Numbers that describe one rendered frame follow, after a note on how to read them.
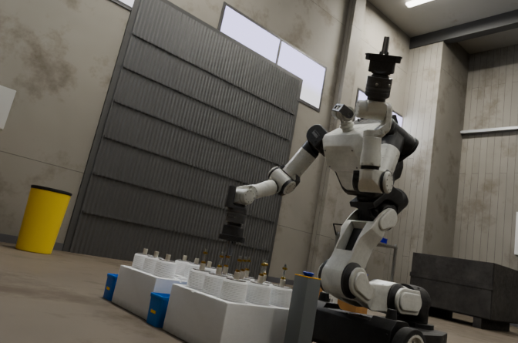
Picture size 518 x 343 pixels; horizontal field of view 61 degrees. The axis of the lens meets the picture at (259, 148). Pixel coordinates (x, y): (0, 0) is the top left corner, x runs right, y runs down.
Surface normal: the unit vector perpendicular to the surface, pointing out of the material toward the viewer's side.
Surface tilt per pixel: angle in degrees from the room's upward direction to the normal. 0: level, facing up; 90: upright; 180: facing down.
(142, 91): 90
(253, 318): 90
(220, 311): 90
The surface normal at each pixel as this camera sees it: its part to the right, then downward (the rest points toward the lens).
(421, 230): -0.73, -0.30
